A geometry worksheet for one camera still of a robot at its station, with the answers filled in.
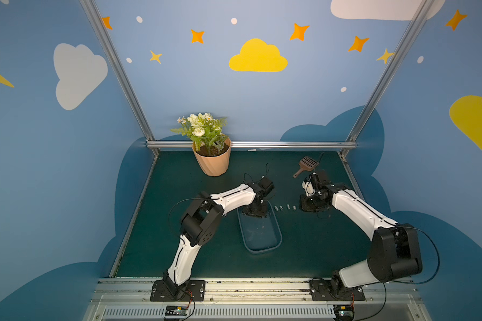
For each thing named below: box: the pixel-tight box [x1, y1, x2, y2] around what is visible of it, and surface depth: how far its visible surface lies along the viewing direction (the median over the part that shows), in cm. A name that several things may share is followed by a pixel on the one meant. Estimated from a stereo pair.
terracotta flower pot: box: [191, 135, 232, 178], surface depth 103 cm
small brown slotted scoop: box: [292, 155, 320, 179], surface depth 117 cm
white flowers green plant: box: [170, 112, 229, 154], surface depth 90 cm
